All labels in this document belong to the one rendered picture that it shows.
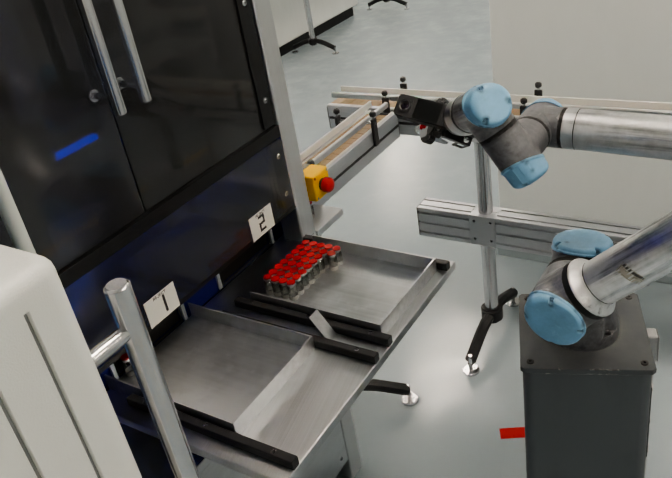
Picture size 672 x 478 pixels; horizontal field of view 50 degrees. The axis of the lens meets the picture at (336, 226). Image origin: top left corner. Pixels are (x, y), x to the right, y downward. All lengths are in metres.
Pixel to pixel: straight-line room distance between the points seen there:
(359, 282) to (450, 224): 0.99
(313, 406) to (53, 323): 0.82
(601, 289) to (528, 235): 1.19
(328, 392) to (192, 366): 0.31
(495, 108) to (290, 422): 0.66
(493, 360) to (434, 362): 0.22
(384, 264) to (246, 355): 0.41
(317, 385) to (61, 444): 0.81
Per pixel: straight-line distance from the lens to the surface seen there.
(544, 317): 1.39
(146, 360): 0.72
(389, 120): 2.40
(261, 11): 1.66
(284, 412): 1.38
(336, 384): 1.41
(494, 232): 2.55
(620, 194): 3.03
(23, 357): 0.62
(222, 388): 1.47
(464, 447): 2.47
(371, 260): 1.74
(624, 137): 1.35
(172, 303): 1.52
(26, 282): 0.61
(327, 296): 1.64
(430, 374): 2.72
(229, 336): 1.59
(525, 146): 1.28
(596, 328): 1.57
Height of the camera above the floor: 1.81
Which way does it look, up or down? 29 degrees down
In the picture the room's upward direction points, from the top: 10 degrees counter-clockwise
